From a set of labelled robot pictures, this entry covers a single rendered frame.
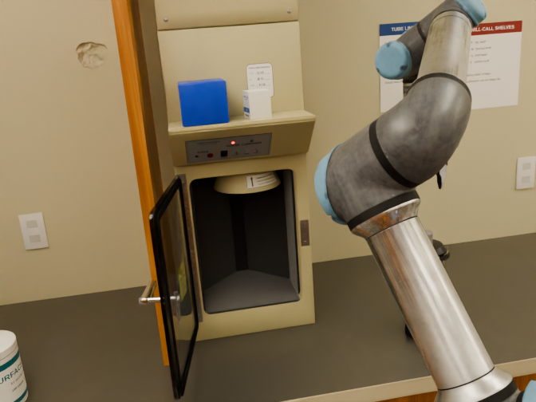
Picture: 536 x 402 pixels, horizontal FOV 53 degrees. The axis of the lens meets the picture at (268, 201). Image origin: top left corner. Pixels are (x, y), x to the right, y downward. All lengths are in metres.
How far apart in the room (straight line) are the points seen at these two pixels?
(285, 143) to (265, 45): 0.23
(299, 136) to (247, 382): 0.57
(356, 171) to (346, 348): 0.68
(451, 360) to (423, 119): 0.33
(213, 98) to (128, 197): 0.69
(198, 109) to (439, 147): 0.57
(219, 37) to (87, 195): 0.74
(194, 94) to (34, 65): 0.69
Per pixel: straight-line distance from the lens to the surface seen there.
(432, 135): 0.77
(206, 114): 1.17
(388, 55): 1.14
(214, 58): 1.27
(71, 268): 1.86
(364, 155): 0.79
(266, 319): 1.45
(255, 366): 1.33
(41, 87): 1.74
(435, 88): 0.80
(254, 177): 1.34
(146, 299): 1.10
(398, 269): 0.80
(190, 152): 1.22
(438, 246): 1.34
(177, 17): 1.27
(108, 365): 1.44
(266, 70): 1.28
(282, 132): 1.21
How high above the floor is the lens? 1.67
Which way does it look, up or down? 16 degrees down
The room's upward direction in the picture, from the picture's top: 4 degrees counter-clockwise
